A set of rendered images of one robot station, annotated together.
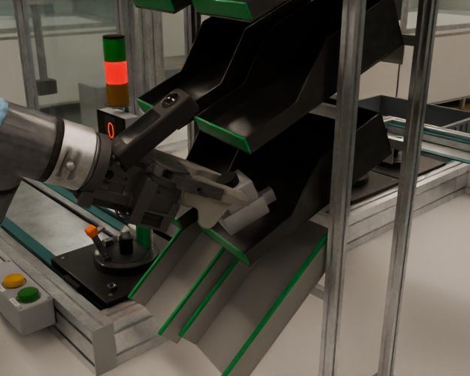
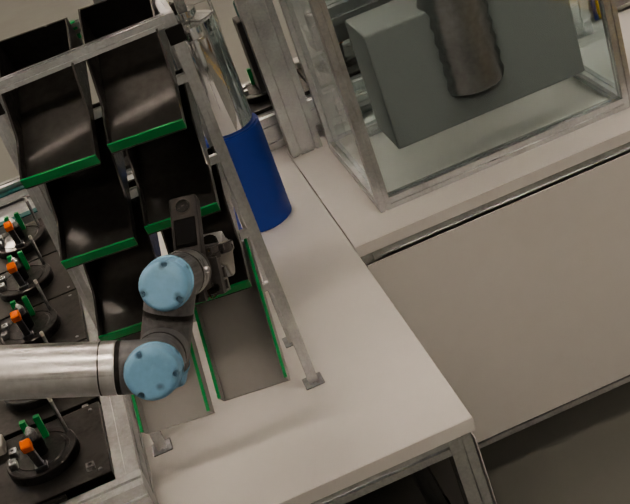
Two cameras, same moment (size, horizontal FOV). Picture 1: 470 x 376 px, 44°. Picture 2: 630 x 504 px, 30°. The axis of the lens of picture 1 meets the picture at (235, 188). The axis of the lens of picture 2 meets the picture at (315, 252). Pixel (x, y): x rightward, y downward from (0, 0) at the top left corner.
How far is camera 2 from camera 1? 156 cm
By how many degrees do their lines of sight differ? 49
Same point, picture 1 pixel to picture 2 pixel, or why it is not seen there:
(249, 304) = (231, 338)
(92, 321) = (128, 483)
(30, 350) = not seen: outside the picture
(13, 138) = (193, 268)
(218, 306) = (213, 362)
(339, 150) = (232, 179)
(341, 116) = (223, 157)
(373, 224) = not seen: hidden behind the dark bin
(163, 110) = (189, 213)
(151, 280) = (138, 407)
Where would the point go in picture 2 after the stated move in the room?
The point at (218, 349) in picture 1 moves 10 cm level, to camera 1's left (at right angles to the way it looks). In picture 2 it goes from (246, 381) to (220, 417)
